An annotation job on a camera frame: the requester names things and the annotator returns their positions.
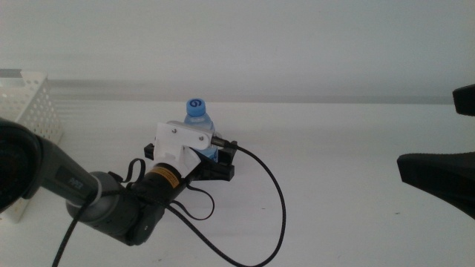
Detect clear water bottle blue cap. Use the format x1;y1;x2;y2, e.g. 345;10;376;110
183;97;220;163

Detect white perforated plastic basket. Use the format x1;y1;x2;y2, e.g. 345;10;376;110
0;68;64;224

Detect thin black left gripper cable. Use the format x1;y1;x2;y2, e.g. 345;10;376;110
108;157;216;222

